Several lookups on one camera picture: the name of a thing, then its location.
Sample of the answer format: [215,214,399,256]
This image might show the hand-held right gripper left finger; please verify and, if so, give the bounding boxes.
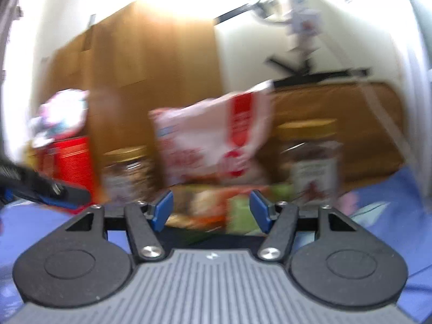
[65,190,175,261]

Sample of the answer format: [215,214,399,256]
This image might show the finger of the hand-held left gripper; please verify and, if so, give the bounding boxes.
[0,156,92,214]

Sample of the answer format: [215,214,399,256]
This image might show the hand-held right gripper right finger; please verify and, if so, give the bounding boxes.
[249,190,357,262]

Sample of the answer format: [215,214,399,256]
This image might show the light green snack packet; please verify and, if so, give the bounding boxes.
[228,192,271,235]

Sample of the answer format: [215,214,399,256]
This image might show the dark cardboard box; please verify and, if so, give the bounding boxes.
[164,182,294,241]

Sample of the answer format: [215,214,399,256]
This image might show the red snack packet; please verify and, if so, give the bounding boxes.
[184,187,232,228]

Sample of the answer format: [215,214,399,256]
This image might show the red gift box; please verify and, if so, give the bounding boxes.
[33,137,99,211]

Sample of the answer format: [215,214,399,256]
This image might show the nut jar with gold lid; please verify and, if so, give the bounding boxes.
[276,119,344,207]
[101,146,156,207]

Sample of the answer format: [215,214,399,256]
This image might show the pink white snack bag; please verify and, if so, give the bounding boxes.
[148,80,275,187]

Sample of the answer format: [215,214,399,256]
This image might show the pink white soft object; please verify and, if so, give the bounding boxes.
[28,89,91,148]

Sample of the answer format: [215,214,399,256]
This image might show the brown rounded board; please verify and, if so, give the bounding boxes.
[270,80,406,184]

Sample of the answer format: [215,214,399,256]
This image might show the blue printed bedsheet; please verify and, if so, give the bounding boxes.
[0,167,432,324]

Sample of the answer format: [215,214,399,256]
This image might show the brown cardboard boxes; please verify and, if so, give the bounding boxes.
[43,0,225,190]

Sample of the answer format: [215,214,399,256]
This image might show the white power strip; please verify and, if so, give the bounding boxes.
[285,0,322,39]

